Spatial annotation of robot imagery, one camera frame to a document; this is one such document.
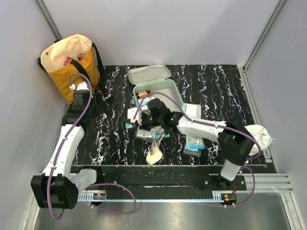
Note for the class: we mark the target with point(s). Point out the cyan sachet strip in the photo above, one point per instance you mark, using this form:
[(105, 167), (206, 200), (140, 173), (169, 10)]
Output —
[(129, 126)]

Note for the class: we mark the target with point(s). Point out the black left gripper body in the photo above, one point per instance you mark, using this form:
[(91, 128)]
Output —
[(102, 105)]

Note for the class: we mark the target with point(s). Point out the brown bottle orange cap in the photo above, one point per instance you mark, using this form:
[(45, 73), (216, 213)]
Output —
[(143, 94)]

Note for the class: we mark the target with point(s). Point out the white crumpled cloth bag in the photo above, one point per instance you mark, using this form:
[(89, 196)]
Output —
[(261, 135)]

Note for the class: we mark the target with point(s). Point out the teal plaster packet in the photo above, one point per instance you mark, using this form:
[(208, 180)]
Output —
[(161, 133)]

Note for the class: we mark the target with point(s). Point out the clear bag white leaflets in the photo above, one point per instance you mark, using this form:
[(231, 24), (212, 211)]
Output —
[(142, 133)]

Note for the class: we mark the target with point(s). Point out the blue mask packet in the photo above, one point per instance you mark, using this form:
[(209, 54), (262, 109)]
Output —
[(194, 145)]

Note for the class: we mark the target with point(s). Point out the clear bag yellow items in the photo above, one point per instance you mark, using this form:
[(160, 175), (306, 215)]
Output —
[(154, 155)]

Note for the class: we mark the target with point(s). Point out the mint green medicine case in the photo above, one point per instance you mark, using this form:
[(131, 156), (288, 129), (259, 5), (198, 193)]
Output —
[(156, 78)]

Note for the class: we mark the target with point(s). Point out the white gauze pad packet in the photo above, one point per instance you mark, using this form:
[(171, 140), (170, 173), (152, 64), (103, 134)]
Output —
[(192, 110)]

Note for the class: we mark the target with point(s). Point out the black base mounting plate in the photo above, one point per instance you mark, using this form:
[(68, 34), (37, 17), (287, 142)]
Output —
[(163, 182)]

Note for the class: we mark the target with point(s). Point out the orange tote bag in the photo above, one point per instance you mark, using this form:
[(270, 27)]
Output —
[(73, 54)]

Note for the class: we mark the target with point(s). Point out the white pill bottle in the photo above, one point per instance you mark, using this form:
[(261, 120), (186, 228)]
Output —
[(146, 100)]

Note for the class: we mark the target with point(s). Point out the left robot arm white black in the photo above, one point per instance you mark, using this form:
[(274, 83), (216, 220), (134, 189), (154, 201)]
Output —
[(55, 187)]

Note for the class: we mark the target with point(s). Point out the black handled scissors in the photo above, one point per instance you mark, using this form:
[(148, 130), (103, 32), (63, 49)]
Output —
[(162, 136)]

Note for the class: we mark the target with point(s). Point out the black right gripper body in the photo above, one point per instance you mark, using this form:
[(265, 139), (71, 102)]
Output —
[(147, 121)]

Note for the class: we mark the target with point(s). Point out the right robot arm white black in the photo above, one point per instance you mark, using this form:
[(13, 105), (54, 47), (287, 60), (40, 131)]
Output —
[(234, 139)]

